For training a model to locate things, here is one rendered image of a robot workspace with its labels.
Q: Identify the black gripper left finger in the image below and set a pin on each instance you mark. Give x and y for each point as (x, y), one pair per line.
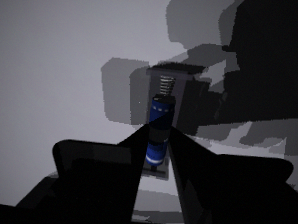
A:
(124, 161)

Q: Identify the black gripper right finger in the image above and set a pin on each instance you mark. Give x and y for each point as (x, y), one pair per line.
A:
(200, 173)

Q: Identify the blue cylindrical battery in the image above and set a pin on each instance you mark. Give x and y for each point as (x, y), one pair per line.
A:
(160, 123)

